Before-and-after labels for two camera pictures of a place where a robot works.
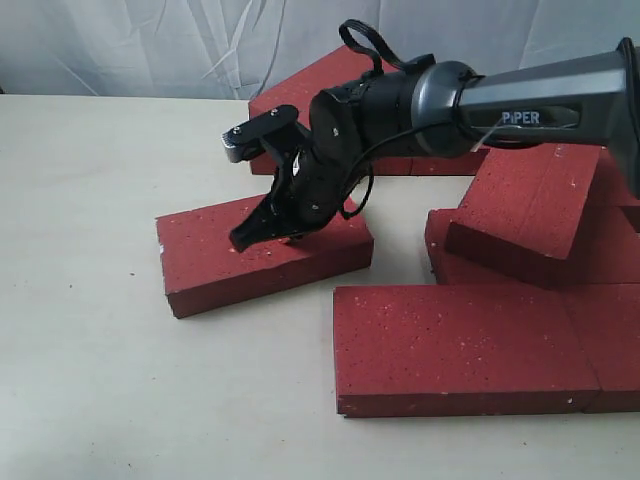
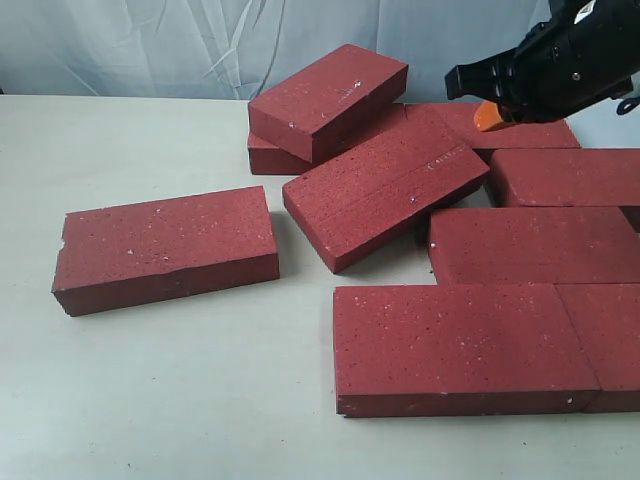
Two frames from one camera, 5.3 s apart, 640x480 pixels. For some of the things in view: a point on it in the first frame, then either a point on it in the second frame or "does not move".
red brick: x=522 y=208 → x=358 y=202
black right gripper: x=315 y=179 → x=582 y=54
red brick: x=203 y=272 → x=133 y=254
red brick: x=607 y=319 does not move
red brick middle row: x=605 y=253 does not move
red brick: x=476 y=349 does not move
